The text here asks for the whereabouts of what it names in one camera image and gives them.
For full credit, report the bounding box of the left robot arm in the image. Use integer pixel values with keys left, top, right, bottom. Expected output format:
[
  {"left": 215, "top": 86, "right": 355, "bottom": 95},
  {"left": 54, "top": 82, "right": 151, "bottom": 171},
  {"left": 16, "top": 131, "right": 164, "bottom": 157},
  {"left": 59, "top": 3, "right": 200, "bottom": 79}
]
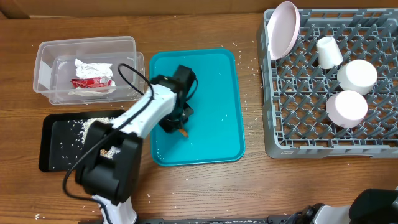
[{"left": 68, "top": 65, "right": 198, "bottom": 223}]

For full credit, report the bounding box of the white printed paper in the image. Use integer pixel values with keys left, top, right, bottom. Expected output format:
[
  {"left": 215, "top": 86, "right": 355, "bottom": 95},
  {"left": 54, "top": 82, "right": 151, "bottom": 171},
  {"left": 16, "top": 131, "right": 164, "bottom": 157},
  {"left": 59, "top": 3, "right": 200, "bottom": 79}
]
[{"left": 75, "top": 59, "right": 113, "bottom": 79}]

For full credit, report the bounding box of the carrot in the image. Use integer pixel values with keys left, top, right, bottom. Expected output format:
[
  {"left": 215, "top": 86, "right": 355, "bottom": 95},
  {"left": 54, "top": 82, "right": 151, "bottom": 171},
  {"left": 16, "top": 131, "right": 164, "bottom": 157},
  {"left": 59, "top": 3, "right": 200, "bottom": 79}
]
[{"left": 179, "top": 129, "right": 188, "bottom": 138}]

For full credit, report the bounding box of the small white plate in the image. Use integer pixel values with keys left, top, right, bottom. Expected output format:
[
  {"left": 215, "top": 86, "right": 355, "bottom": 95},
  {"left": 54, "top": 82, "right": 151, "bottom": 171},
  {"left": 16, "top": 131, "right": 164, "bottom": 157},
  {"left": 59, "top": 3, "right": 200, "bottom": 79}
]
[{"left": 326, "top": 90, "right": 368, "bottom": 128}]

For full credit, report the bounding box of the teal serving tray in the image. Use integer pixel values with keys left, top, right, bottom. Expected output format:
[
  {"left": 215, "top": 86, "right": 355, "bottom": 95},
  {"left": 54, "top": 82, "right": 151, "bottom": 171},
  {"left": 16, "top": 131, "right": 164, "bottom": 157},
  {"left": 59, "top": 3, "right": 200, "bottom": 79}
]
[{"left": 149, "top": 48, "right": 246, "bottom": 166}]

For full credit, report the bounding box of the white cup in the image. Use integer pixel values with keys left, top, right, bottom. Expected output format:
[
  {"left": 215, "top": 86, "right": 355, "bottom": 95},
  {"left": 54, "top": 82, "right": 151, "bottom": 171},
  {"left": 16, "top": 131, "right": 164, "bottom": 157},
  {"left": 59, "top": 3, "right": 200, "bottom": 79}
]
[{"left": 316, "top": 36, "right": 343, "bottom": 70}]

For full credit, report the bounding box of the grey dishwasher rack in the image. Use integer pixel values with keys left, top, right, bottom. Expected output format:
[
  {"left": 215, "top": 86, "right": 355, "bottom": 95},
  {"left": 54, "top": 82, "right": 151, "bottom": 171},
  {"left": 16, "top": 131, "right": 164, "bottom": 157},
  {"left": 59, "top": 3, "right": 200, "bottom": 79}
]
[{"left": 257, "top": 9, "right": 397, "bottom": 159}]

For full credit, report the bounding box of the red snack wrapper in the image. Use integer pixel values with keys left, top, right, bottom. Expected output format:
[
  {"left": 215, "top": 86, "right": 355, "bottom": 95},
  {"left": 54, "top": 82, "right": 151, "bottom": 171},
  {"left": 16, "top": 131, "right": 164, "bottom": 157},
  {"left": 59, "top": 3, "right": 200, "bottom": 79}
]
[{"left": 71, "top": 77, "right": 113, "bottom": 88}]

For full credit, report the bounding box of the black tray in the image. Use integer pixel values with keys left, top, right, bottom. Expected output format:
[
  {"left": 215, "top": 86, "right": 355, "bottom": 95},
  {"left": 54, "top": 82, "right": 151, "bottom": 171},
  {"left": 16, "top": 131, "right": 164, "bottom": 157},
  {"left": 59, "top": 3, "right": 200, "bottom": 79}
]
[{"left": 39, "top": 110, "right": 124, "bottom": 172}]

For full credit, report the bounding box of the brown food scrap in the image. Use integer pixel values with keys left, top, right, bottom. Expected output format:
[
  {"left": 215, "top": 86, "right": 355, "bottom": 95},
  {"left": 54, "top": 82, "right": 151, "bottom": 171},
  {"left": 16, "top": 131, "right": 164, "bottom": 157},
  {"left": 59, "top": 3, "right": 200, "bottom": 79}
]
[{"left": 100, "top": 149, "right": 108, "bottom": 155}]

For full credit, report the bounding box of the clear plastic bin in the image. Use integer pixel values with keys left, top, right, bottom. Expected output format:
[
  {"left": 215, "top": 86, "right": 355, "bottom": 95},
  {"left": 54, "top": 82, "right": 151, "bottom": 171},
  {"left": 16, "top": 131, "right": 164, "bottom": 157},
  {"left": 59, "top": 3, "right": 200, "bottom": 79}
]
[{"left": 33, "top": 36, "right": 145, "bottom": 105}]

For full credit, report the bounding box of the pile of white rice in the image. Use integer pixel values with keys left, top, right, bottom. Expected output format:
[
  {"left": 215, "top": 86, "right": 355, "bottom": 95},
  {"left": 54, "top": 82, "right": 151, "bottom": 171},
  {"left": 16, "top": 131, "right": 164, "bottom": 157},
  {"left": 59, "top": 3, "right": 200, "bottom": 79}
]
[{"left": 81, "top": 117, "right": 118, "bottom": 159}]

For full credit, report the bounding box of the large white plate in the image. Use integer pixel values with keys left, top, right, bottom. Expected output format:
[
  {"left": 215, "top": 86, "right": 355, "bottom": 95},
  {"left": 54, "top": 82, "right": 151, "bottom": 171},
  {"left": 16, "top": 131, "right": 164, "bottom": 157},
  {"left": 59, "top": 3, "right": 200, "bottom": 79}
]
[{"left": 267, "top": 1, "right": 300, "bottom": 60}]

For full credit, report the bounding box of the white bowl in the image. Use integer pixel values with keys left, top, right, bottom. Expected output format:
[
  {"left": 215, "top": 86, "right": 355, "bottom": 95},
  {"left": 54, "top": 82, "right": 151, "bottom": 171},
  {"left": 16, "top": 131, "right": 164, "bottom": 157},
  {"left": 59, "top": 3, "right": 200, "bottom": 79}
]
[{"left": 337, "top": 59, "right": 377, "bottom": 95}]

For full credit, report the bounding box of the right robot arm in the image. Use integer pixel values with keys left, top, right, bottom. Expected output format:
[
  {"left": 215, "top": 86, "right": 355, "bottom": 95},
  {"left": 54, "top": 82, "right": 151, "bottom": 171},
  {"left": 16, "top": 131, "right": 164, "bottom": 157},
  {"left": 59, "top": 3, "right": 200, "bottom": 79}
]
[{"left": 286, "top": 189, "right": 397, "bottom": 224}]

